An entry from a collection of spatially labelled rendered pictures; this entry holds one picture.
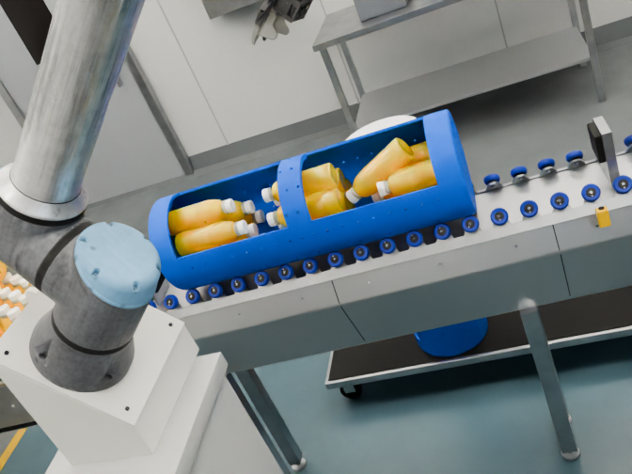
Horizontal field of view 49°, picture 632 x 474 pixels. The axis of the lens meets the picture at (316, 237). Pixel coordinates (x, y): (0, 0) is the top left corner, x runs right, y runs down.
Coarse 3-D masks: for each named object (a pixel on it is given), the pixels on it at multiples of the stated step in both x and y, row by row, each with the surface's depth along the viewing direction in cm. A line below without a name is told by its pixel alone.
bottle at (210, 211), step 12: (192, 204) 197; (204, 204) 194; (216, 204) 194; (168, 216) 197; (180, 216) 196; (192, 216) 195; (204, 216) 194; (216, 216) 194; (168, 228) 197; (180, 228) 197; (192, 228) 197
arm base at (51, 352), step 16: (48, 320) 123; (32, 336) 125; (48, 336) 122; (64, 336) 119; (32, 352) 124; (48, 352) 123; (64, 352) 120; (80, 352) 120; (96, 352) 120; (112, 352) 122; (128, 352) 128; (48, 368) 122; (64, 368) 121; (80, 368) 121; (96, 368) 122; (112, 368) 126; (128, 368) 130; (64, 384) 122; (80, 384) 123; (96, 384) 124; (112, 384) 127
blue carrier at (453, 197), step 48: (336, 144) 188; (384, 144) 193; (432, 144) 169; (192, 192) 203; (240, 192) 207; (288, 192) 179; (432, 192) 170; (288, 240) 182; (336, 240) 182; (192, 288) 201
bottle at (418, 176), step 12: (408, 168) 176; (420, 168) 174; (432, 168) 173; (384, 180) 179; (396, 180) 176; (408, 180) 174; (420, 180) 174; (432, 180) 174; (396, 192) 177; (408, 192) 176
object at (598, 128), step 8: (592, 120) 174; (600, 120) 172; (592, 128) 171; (600, 128) 169; (608, 128) 167; (592, 136) 170; (600, 136) 167; (608, 136) 166; (592, 144) 174; (600, 144) 168; (608, 144) 167; (600, 152) 169; (608, 152) 168; (600, 160) 170; (608, 160) 169; (616, 160) 169; (608, 168) 171; (616, 168) 170; (608, 176) 173; (616, 176) 171
